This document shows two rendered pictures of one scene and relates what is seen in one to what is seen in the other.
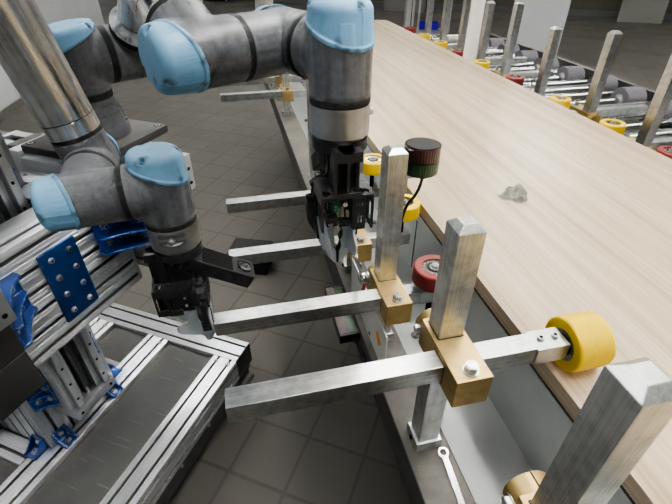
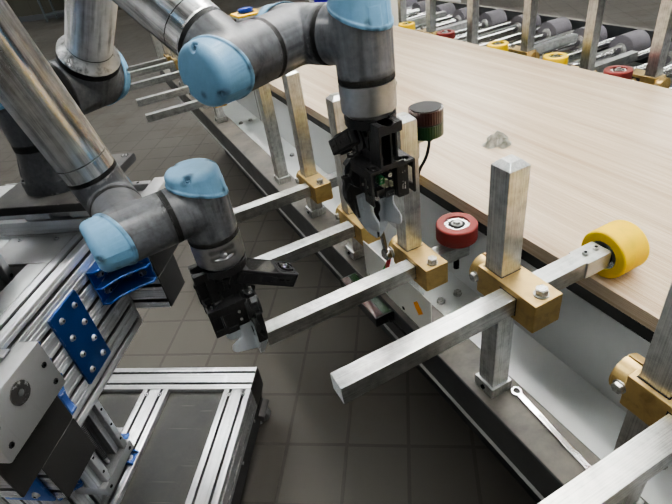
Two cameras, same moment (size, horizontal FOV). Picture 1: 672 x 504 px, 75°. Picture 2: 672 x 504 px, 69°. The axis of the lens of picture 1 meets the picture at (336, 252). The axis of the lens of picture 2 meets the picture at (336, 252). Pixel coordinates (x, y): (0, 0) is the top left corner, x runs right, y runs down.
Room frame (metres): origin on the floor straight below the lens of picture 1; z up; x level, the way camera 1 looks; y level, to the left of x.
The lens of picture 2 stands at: (-0.08, 0.17, 1.45)
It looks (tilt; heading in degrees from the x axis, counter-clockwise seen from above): 36 degrees down; 351
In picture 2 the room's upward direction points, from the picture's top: 10 degrees counter-clockwise
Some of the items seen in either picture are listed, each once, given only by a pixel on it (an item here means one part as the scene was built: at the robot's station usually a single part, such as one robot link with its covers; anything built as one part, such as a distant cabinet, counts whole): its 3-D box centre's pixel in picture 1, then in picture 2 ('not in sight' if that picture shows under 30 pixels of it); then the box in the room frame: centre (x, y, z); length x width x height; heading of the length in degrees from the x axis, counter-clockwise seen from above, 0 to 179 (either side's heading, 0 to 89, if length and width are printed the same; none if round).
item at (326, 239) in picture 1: (329, 244); (372, 220); (0.54, 0.01, 1.04); 0.06 x 0.03 x 0.09; 12
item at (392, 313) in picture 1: (389, 291); (417, 259); (0.66, -0.10, 0.85); 0.14 x 0.06 x 0.05; 13
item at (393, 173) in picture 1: (385, 263); (408, 233); (0.68, -0.10, 0.90); 0.04 x 0.04 x 0.48; 13
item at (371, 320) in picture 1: (366, 310); (394, 286); (0.70, -0.07, 0.75); 0.26 x 0.01 x 0.10; 13
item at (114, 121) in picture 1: (90, 112); (52, 157); (0.99, 0.56, 1.09); 0.15 x 0.15 x 0.10
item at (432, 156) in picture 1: (422, 150); (425, 113); (0.69, -0.14, 1.12); 0.06 x 0.06 x 0.02
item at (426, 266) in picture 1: (431, 287); (456, 244); (0.66, -0.19, 0.85); 0.08 x 0.08 x 0.11
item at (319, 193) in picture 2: not in sight; (313, 184); (1.14, 0.01, 0.81); 0.14 x 0.06 x 0.05; 13
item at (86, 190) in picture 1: (85, 193); (128, 227); (0.54, 0.35, 1.12); 0.11 x 0.11 x 0.08; 20
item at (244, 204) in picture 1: (304, 198); (288, 197); (1.11, 0.09, 0.80); 0.44 x 0.03 x 0.04; 103
